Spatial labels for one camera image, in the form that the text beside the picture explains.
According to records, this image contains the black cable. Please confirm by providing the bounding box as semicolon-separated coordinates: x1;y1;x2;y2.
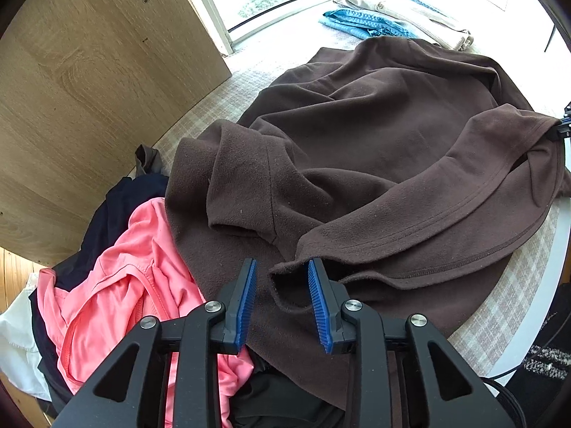
482;377;525;428

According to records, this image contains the plaid blanket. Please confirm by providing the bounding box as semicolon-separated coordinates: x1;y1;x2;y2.
152;22;563;366

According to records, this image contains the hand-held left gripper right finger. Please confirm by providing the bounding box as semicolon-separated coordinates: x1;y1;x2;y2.
308;256;518;428

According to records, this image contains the pink garment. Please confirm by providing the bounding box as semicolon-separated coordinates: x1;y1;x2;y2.
36;197;255;428

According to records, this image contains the person's black tweed-trimmed jacket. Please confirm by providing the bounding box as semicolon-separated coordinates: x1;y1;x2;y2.
504;312;571;428

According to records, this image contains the folded blue garment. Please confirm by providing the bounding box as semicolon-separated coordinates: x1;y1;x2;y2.
319;0;447;39

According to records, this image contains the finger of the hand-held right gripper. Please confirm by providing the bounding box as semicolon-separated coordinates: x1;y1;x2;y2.
551;102;571;143

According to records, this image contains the wooden panel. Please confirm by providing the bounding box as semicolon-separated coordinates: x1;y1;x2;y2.
0;0;233;268

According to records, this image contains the navy garment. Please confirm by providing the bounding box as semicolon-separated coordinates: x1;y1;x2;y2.
29;174;170;304

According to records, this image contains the white window frame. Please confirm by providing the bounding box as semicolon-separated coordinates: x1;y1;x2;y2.
172;0;571;54

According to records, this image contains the folded beige knit cardigan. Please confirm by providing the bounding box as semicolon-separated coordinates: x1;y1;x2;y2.
332;0;474;52

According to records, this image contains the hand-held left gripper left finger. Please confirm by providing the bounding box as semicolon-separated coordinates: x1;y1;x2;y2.
51;258;259;428

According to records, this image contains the brown fleece garment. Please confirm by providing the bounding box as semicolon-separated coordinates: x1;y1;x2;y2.
164;36;569;415

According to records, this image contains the olive garment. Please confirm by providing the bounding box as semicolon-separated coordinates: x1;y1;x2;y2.
135;144;168;177

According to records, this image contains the white garment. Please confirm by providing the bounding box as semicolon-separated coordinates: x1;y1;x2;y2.
0;272;52;402

